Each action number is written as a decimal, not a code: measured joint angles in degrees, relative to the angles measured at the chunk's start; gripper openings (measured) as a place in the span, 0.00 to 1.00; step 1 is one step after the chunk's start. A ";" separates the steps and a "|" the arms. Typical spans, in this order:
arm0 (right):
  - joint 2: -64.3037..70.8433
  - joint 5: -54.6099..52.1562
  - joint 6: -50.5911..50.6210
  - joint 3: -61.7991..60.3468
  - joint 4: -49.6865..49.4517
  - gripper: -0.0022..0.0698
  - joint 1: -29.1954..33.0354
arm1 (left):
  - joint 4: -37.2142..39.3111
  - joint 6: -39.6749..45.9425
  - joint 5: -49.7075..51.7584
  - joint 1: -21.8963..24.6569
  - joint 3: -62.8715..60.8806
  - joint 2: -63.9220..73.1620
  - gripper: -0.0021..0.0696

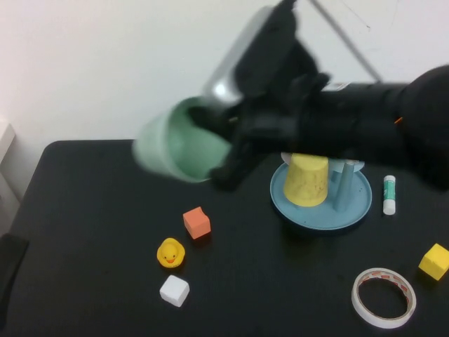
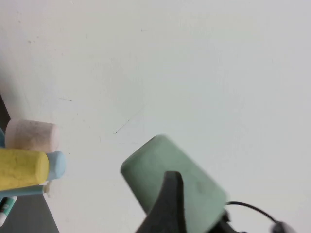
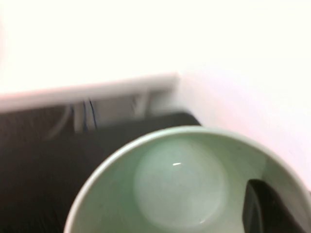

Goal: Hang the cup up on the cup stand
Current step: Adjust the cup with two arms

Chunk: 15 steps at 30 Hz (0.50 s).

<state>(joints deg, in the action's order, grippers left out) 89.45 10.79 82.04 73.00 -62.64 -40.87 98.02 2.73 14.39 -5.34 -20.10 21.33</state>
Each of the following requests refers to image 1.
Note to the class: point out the white adhesive tape roll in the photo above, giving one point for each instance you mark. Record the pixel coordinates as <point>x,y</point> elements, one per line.
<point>354,298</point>

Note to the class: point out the green plastic cup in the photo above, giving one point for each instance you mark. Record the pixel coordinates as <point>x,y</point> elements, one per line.
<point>196,154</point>

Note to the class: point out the blue cup stand with pegs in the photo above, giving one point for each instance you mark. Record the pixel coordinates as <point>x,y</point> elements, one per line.
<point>315,217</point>

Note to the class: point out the white cube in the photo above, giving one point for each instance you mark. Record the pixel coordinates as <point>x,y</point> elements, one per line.
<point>173,291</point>

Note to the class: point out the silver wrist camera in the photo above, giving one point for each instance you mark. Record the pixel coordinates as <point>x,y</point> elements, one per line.
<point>238,49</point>

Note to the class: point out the orange cube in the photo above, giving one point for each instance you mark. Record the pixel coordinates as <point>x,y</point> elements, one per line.
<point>196,224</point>

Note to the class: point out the yellow plastic cup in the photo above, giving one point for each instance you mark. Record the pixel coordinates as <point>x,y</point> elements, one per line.
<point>305,182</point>

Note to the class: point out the green white glue stick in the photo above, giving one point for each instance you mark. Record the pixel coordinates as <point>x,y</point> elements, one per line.
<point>389,193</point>

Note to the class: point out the yellow rubber duck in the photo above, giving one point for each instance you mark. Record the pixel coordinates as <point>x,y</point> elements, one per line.
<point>170,252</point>

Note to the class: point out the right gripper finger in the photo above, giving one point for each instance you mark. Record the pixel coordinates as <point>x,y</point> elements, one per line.
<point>221,117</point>
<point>236,168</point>

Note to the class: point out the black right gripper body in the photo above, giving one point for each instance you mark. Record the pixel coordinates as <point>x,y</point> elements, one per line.
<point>280,123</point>

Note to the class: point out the yellow cube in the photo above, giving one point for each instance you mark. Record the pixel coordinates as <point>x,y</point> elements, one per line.
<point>435,261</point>

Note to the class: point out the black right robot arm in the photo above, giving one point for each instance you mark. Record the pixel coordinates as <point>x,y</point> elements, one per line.
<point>386,116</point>

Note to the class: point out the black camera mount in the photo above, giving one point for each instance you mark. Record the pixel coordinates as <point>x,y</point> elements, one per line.
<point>277,52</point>

